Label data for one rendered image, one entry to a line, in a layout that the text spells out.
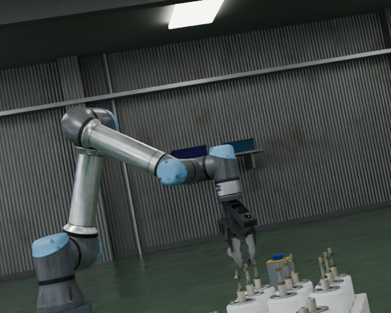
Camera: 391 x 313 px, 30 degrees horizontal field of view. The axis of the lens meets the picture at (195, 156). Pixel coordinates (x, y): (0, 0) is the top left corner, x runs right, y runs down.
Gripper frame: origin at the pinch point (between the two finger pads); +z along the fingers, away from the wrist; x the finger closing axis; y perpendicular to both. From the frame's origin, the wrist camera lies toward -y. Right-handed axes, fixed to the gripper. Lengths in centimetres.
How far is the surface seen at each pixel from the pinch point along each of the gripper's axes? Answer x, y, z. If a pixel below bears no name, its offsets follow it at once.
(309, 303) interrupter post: 9.9, -47.4, 7.8
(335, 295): -10.0, -28.1, 11.0
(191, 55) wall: -378, 803, -252
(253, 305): 6.8, -12.9, 10.6
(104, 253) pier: -196, 835, 21
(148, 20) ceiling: -263, 674, -274
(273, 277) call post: -18.2, 18.8, 8.7
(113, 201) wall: -226, 847, -51
